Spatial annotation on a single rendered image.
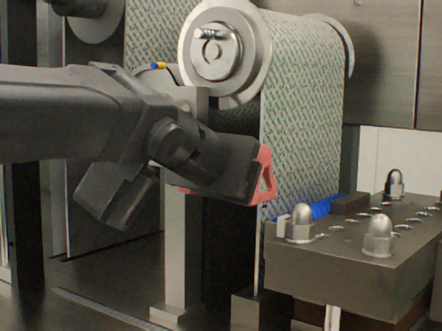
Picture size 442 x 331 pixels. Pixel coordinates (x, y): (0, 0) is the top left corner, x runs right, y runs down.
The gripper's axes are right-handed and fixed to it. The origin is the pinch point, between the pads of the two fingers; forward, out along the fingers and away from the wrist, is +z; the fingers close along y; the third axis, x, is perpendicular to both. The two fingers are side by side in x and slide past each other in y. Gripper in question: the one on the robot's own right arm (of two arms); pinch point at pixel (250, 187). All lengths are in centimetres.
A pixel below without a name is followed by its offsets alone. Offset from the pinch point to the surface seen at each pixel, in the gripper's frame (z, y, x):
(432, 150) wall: 251, -61, 97
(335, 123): 19.9, -2.2, 16.8
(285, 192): 10.5, -1.6, 2.6
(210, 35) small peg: -7.6, -7.1, 16.1
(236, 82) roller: -3.1, -4.5, 12.0
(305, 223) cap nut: 3.7, 6.4, -2.2
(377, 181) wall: 260, -93, 76
